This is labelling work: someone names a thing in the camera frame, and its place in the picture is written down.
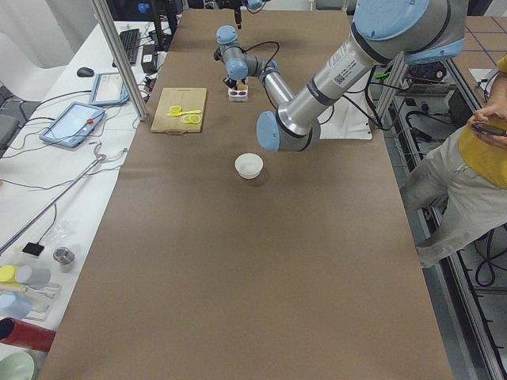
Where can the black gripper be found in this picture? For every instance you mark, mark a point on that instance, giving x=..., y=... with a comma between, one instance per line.
x=230, y=81

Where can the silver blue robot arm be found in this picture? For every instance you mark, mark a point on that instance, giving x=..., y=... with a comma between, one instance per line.
x=422, y=31

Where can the clear plastic egg box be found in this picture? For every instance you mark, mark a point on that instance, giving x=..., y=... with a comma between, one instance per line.
x=236, y=95

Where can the wooden cutting board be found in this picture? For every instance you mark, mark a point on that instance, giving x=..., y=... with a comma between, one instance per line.
x=189, y=99

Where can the black power adapter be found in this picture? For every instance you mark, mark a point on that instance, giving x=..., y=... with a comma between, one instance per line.
x=149, y=61

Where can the black keyboard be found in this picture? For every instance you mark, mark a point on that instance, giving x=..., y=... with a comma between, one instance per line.
x=130, y=42

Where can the yellow plastic knife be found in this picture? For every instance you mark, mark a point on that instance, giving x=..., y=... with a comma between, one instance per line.
x=191, y=112

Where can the blue teach pendant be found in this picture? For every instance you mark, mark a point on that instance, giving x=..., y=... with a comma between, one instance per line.
x=74, y=125
x=108, y=89

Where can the white bowl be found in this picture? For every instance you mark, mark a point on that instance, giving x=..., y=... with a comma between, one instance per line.
x=248, y=165

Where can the black computer mouse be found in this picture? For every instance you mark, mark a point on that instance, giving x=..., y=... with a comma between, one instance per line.
x=85, y=72

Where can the metal rod stand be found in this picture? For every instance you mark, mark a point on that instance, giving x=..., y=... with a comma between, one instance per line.
x=99, y=158

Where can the person in yellow shirt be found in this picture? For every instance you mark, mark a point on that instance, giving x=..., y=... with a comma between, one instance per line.
x=470, y=168

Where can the metal cylinder cup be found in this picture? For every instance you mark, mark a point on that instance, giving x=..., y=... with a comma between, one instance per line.
x=64, y=257

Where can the black square pad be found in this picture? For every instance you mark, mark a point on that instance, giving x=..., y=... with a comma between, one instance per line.
x=33, y=249

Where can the grey cup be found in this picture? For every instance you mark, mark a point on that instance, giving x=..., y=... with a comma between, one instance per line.
x=35, y=278

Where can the yellow cup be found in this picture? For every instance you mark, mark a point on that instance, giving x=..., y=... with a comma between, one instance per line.
x=8, y=274

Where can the light blue cup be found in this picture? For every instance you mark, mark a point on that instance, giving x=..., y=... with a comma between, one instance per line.
x=15, y=305

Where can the red cylinder bottle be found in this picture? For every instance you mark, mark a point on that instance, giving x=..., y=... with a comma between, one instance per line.
x=22, y=334

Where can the green bowl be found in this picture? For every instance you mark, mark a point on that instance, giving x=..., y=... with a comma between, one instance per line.
x=18, y=366

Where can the aluminium frame post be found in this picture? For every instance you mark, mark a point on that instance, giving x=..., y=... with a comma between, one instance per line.
x=104, y=19

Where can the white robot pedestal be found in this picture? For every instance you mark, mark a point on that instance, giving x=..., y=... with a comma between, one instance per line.
x=344, y=120

